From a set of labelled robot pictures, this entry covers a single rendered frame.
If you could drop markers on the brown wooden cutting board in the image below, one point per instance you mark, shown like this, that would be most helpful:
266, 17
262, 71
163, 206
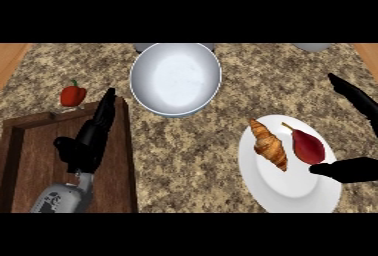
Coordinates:
45, 160

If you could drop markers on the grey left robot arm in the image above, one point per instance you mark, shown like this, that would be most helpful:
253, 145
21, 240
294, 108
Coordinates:
64, 198

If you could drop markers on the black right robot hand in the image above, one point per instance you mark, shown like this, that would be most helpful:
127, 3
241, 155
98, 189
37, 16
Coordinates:
352, 170

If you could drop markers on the golden croissant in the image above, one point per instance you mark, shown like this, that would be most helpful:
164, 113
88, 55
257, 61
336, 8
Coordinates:
268, 145

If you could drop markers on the red bell pepper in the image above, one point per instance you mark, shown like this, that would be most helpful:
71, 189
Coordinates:
73, 95

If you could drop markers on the pale grey round object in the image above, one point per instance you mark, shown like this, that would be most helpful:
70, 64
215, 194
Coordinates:
312, 46

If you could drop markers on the white plate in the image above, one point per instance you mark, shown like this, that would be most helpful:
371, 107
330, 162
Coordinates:
290, 180

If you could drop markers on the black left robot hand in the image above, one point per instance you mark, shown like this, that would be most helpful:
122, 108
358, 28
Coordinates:
91, 140

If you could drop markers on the white bowl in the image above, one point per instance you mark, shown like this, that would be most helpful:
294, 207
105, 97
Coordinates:
176, 79

